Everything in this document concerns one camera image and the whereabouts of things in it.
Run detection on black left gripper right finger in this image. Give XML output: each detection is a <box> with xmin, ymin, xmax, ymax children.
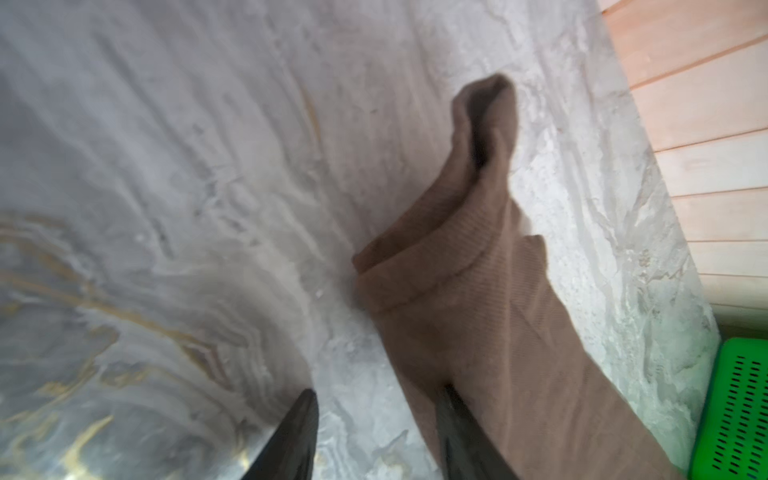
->
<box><xmin>436</xmin><ymin>385</ymin><xmax>519</xmax><ymax>480</ymax></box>

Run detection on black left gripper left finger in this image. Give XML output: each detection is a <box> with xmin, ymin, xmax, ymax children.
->
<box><xmin>241</xmin><ymin>388</ymin><xmax>319</xmax><ymax>480</ymax></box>

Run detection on green plastic basket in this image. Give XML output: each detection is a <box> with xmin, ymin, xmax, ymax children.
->
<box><xmin>689</xmin><ymin>338</ymin><xmax>768</xmax><ymax>480</ymax></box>

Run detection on brown trousers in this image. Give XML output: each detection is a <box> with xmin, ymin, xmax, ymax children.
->
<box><xmin>353</xmin><ymin>75</ymin><xmax>682</xmax><ymax>479</ymax></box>

